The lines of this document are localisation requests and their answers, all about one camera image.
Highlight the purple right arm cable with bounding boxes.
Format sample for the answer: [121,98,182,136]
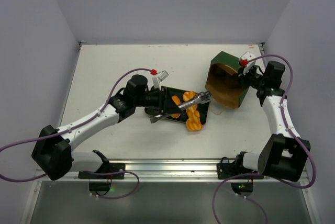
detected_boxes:
[211,54,317,224]

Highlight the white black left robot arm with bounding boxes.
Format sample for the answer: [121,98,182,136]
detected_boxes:
[31,71,180,181]

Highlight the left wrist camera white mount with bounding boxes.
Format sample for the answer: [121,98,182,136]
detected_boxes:
[152,70,169,89]

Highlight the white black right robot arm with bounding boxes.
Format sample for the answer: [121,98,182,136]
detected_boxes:
[233,59,310,182]

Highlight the green paper bag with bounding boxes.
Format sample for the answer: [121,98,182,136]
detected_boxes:
[205,51,248,109]

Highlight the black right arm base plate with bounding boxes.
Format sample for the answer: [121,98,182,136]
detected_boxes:
[216,157,257,180]

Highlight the orange braided fake bread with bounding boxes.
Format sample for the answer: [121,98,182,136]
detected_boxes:
[183,92,203,131]

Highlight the metal serving tongs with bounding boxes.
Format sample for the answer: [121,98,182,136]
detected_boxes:
[150,91,211,124]

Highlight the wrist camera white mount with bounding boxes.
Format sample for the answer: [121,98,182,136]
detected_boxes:
[239,52,256,75]
[152,70,169,89]

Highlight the dark green tray gold rim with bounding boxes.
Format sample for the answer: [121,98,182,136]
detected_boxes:
[145,86,211,127]

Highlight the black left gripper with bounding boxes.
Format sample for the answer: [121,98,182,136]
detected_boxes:
[134,86,182,114]

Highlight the orange oval fake bread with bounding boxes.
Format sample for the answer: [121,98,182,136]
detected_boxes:
[171,95,181,119]

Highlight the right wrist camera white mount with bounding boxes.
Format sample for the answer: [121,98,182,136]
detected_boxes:
[239,52,256,75]

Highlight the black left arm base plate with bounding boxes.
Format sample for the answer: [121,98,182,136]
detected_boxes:
[70,150,126,180]

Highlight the aluminium front mounting rail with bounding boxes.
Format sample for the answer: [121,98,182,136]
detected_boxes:
[109,159,224,182]

